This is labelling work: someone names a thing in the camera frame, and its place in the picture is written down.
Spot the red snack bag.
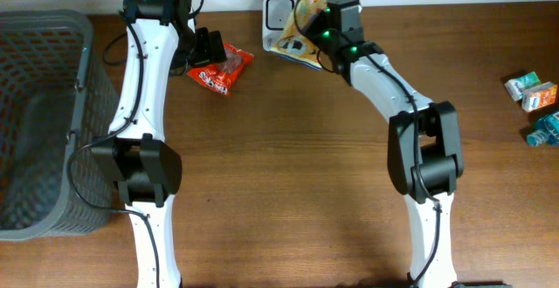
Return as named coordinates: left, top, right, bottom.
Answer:
left=187, top=44, right=254, bottom=97

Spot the yellow snack bag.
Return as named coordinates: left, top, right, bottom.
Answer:
left=271, top=0, right=327, bottom=71

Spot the green tissue pack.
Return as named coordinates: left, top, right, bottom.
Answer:
left=504, top=72, right=541, bottom=101

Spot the orange tissue pack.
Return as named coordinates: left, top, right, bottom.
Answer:
left=521, top=82, right=558, bottom=113

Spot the teal mouthwash bottle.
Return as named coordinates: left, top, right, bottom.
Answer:
left=526, top=112, right=558, bottom=147

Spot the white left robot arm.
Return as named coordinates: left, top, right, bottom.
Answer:
left=90, top=0, right=227, bottom=287

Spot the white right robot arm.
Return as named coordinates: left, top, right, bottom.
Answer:
left=295, top=0, right=464, bottom=287

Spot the white barcode scanner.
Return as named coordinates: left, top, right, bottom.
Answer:
left=262, top=0, right=296, bottom=51

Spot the grey plastic lattice basket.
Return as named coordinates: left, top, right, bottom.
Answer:
left=1, top=10, right=119, bottom=242

